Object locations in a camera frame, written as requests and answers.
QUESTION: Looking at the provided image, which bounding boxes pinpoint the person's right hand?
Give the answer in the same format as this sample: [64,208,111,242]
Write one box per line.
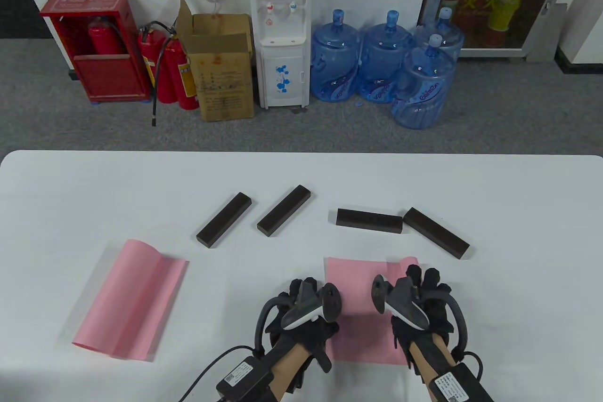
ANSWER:
[391,265,455,368]

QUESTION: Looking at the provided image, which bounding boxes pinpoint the person's left hand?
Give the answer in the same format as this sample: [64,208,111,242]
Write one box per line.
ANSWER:
[264,277,341,373]

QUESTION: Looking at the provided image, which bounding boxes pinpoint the dark brown block paperweight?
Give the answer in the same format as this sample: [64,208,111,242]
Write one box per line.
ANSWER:
[257,185,311,237]
[196,192,253,249]
[403,207,471,260]
[336,208,404,234]

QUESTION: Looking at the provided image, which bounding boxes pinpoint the pink paper sheet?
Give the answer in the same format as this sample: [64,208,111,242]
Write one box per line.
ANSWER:
[72,239,190,361]
[325,257,420,366]

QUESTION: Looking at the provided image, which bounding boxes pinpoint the person's left forearm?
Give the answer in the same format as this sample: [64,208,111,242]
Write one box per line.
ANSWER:
[271,343,307,398]

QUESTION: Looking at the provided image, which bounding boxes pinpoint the person's right forearm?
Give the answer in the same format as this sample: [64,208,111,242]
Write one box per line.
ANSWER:
[407,334,455,391]

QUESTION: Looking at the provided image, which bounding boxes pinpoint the black and white left controller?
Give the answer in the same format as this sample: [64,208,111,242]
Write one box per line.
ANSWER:
[254,280,343,355]

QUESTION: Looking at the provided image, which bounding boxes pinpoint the black and white controller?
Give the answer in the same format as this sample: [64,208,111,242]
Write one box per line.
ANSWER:
[372,274,467,355]
[254,280,343,355]

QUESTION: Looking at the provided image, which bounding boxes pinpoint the black and white right controller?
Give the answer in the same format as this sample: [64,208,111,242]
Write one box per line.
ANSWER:
[372,274,467,355]

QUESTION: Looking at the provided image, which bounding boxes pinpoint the black left wrist module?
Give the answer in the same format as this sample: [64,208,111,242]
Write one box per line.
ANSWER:
[216,357,275,402]

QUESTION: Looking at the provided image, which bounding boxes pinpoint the black wrist module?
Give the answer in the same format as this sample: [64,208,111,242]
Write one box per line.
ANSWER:
[426,360,495,402]
[216,357,275,402]

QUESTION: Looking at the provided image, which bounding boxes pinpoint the black right wrist module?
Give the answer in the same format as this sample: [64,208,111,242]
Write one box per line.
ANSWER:
[426,360,495,402]

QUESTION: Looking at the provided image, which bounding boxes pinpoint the blue water jug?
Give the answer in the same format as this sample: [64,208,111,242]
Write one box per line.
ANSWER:
[310,9,362,103]
[414,7,465,64]
[357,10,415,104]
[391,34,457,130]

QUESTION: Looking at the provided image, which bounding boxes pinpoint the white water dispenser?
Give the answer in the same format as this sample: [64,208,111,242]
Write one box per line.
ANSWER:
[247,0,313,110]

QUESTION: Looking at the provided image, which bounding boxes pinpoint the open cardboard box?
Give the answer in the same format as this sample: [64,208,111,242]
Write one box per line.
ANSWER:
[178,0,255,122]

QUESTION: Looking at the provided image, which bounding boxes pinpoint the red fire extinguisher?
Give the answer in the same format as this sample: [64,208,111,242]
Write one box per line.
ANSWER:
[163,35,199,111]
[87,16,127,55]
[138,21,178,127]

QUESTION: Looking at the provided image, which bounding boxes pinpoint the red fire extinguisher cabinet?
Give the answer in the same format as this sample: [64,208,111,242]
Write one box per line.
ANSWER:
[40,0,151,104]

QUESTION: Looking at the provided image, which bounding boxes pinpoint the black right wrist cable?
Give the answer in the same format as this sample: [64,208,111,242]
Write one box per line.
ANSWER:
[455,348,483,381]

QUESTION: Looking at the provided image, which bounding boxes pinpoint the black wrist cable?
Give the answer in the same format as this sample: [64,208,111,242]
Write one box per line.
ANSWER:
[455,348,483,381]
[179,346,257,402]

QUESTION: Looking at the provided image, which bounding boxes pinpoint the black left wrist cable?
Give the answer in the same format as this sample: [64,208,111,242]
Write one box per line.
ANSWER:
[179,346,257,402]

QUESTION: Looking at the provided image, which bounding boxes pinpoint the glass door wall cabinet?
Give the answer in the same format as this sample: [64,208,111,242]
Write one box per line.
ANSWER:
[417,0,580,63]

